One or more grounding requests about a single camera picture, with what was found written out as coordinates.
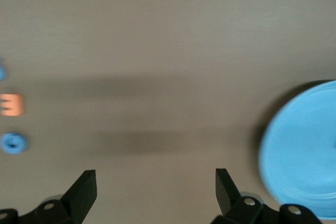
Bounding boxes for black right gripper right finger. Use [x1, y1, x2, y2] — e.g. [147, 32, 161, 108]
[209, 168, 323, 224]

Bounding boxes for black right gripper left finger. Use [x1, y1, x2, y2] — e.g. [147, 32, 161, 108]
[0, 169, 98, 224]

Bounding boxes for blue capital letter G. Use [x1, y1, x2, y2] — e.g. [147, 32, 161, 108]
[1, 131, 29, 154]

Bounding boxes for blue lowercase letter g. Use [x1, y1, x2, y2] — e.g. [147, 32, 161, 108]
[0, 58, 8, 81]

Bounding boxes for blue plate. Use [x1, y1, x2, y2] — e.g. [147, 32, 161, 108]
[258, 80, 336, 221]

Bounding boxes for orange letter E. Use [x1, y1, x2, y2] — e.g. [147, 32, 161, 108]
[0, 93, 26, 116]

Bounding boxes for brown table mat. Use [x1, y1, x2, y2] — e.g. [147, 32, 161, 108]
[0, 0, 336, 224]

